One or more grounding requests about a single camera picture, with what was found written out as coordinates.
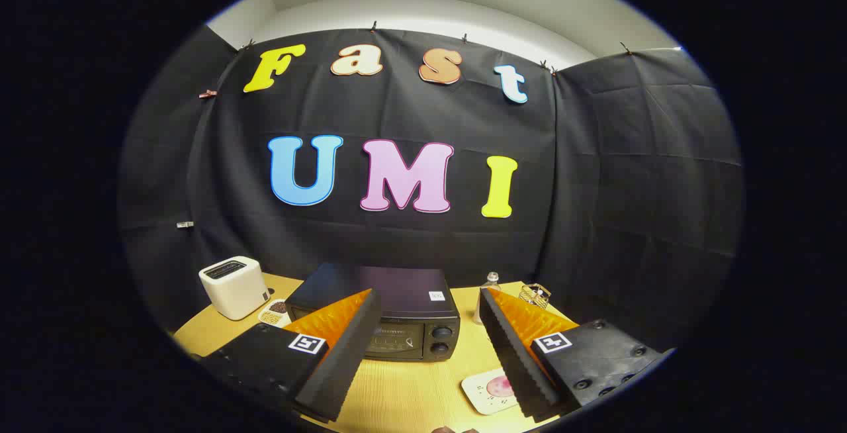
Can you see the pale green square plate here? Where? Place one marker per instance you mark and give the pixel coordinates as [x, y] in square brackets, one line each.
[476, 394]

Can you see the black backdrop cloth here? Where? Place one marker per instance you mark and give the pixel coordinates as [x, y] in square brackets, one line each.
[397, 115]

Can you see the black toaster oven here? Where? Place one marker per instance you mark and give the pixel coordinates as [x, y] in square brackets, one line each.
[397, 287]

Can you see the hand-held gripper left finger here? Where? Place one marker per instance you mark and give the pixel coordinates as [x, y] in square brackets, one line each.
[351, 347]

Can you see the small divided snack dish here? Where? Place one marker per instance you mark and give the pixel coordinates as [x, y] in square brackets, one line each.
[274, 314]

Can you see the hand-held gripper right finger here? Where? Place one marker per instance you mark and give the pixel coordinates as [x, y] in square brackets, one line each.
[509, 353]

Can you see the clear plastic bottle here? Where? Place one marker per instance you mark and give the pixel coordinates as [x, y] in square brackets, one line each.
[491, 281]

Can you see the pink round food slice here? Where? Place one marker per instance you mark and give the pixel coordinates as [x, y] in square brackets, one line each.
[499, 386]

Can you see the white bread toaster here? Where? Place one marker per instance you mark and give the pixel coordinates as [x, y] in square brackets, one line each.
[231, 290]

